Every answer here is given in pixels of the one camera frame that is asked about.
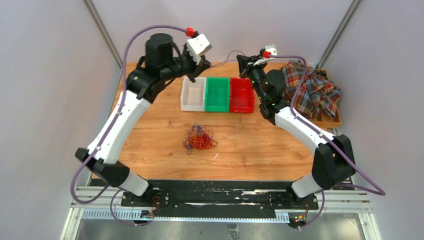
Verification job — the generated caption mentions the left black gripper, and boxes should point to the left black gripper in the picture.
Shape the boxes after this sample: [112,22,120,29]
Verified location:
[162,42,212,83]

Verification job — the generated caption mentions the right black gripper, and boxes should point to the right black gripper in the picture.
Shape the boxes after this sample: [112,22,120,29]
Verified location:
[236,55,268,102]

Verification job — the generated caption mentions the purple wire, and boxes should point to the purple wire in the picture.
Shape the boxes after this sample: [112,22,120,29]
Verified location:
[210,50,247,68]

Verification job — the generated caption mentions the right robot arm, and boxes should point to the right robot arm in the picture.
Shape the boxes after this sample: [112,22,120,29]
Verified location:
[236,54,356,209]

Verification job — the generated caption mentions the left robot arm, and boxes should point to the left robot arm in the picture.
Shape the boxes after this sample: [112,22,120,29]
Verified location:
[75,32,212,207]

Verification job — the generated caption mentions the white plastic bin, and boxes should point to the white plastic bin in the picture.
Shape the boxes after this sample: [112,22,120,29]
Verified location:
[180,76,207,112]

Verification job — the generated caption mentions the green plastic bin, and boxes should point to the green plastic bin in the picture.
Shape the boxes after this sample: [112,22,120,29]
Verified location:
[204,77,230,113]

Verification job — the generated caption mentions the red plastic bin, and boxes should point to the red plastic bin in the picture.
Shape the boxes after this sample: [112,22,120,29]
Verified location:
[229,77,255,114]

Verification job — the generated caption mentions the plaid cloth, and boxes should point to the plaid cloth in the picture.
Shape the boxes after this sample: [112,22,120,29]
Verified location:
[281,59,341,119]

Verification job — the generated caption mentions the wooden tray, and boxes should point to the wooden tray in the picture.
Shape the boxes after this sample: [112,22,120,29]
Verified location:
[277,68,342,129]

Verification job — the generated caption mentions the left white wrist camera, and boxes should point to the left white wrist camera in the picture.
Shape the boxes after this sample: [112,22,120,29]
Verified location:
[186,33,212,56]

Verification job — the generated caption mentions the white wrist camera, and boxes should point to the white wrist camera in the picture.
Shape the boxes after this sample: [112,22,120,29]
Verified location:
[259,44,278,60]
[186,33,212,56]

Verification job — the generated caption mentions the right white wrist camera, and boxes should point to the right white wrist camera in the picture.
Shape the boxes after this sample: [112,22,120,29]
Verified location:
[259,44,278,60]

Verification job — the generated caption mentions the tangled red and purple cables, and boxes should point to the tangled red and purple cables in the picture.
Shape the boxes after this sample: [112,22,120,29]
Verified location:
[182,122,219,155]

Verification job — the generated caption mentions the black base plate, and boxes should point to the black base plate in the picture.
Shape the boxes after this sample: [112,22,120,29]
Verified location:
[120,179,319,219]

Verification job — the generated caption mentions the aluminium frame rail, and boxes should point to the aluminium frame rail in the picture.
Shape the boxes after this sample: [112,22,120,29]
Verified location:
[61,188,381,240]

